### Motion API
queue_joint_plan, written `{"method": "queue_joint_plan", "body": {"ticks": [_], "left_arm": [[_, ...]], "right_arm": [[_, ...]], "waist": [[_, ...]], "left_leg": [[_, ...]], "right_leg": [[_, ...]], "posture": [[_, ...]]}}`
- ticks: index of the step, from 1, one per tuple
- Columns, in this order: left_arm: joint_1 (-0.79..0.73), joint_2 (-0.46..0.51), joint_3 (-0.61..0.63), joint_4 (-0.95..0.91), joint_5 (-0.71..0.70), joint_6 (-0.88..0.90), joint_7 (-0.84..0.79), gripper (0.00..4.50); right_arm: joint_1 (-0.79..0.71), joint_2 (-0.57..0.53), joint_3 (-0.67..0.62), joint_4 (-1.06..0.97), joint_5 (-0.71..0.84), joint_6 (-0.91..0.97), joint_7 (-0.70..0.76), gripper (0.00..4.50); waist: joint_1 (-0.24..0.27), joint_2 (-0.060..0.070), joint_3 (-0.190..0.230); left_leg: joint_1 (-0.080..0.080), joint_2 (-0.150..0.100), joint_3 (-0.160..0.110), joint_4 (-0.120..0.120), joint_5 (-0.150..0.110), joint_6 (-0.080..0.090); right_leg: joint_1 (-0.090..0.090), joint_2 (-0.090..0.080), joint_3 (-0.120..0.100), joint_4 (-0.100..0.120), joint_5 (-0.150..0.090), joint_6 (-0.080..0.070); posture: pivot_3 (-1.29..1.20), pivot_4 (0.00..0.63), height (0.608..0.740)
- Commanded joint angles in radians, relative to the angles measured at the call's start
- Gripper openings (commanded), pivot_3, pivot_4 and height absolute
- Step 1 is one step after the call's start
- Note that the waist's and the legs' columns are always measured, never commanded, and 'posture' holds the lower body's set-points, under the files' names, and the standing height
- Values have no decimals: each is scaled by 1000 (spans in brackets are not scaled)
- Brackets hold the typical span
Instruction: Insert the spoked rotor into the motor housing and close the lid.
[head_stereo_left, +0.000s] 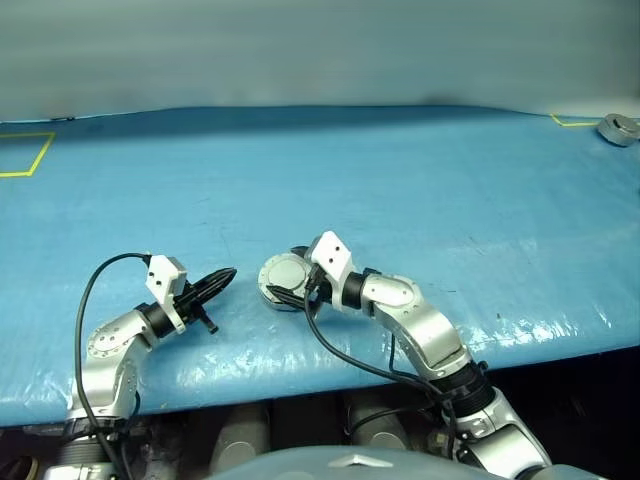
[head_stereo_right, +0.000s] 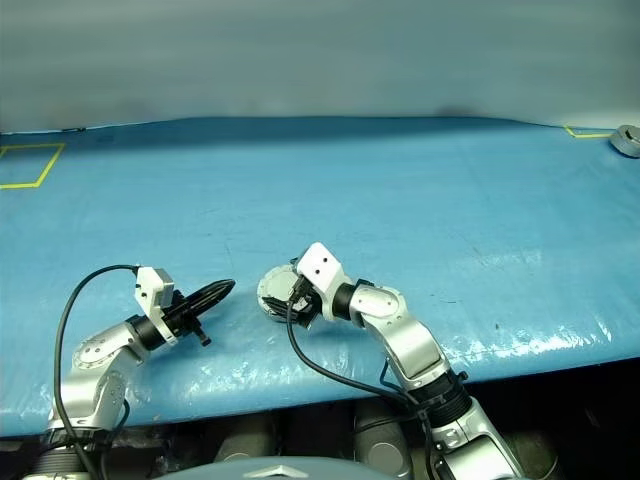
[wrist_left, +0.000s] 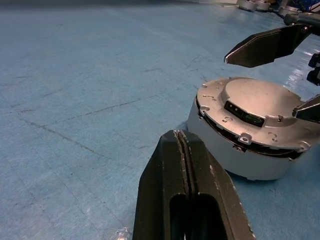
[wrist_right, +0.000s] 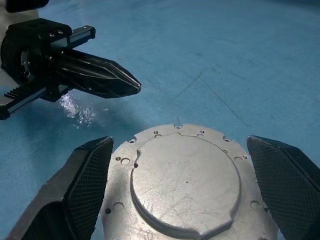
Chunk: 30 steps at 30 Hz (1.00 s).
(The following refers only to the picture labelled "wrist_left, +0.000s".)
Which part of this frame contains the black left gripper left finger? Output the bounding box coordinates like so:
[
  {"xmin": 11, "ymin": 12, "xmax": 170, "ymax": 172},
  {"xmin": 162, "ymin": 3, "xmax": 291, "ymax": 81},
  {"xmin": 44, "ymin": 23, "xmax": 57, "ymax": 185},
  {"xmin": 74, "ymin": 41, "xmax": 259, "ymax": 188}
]
[{"xmin": 132, "ymin": 129, "xmax": 188, "ymax": 240}]

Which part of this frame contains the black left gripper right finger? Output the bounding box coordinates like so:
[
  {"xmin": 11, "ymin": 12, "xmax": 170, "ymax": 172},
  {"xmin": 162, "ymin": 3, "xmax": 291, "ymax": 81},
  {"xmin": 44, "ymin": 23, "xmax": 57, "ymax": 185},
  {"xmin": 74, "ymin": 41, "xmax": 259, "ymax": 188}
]
[{"xmin": 179, "ymin": 129, "xmax": 256, "ymax": 240}]

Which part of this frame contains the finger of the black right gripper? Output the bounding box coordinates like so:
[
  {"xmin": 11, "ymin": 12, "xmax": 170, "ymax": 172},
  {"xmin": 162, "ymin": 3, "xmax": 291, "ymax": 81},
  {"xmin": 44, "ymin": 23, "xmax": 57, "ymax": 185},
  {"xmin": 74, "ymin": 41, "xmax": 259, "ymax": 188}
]
[
  {"xmin": 291, "ymin": 94, "xmax": 320, "ymax": 123},
  {"xmin": 224, "ymin": 23, "xmax": 312, "ymax": 69}
]

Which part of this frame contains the silver motor cover circuit board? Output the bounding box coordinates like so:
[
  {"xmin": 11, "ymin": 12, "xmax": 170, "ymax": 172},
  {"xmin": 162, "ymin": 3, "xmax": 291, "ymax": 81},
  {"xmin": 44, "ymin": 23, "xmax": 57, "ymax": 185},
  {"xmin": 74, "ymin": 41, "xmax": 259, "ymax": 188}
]
[{"xmin": 194, "ymin": 76, "xmax": 311, "ymax": 161}]

